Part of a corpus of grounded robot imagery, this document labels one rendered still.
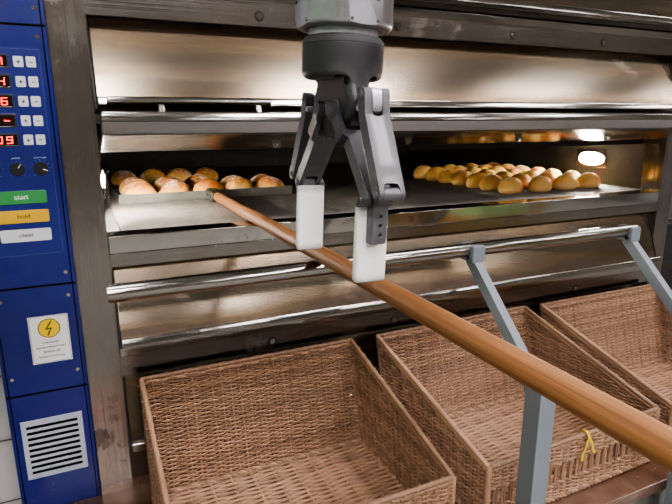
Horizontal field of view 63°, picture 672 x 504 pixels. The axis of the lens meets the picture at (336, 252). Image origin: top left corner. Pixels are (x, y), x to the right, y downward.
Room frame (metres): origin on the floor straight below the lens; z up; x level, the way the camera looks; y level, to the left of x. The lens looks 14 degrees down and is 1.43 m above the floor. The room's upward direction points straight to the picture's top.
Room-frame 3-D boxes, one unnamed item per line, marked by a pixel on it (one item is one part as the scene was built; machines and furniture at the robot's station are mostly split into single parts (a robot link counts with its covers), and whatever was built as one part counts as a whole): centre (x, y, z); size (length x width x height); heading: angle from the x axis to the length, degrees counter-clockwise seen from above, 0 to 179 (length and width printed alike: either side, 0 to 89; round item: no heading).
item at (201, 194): (1.90, 0.47, 1.20); 0.55 x 0.36 x 0.03; 115
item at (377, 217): (0.46, -0.04, 1.35); 0.03 x 0.01 x 0.05; 26
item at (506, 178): (2.19, -0.66, 1.21); 0.61 x 0.48 x 0.06; 25
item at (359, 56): (0.53, -0.01, 1.46); 0.08 x 0.07 x 0.09; 26
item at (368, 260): (0.47, -0.03, 1.33); 0.03 x 0.01 x 0.07; 116
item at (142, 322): (1.55, -0.32, 1.02); 1.79 x 0.11 x 0.19; 115
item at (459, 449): (1.32, -0.46, 0.72); 0.56 x 0.49 x 0.28; 116
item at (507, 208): (1.57, -0.31, 1.16); 1.80 x 0.06 x 0.04; 115
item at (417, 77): (1.55, -0.32, 1.54); 1.79 x 0.11 x 0.19; 115
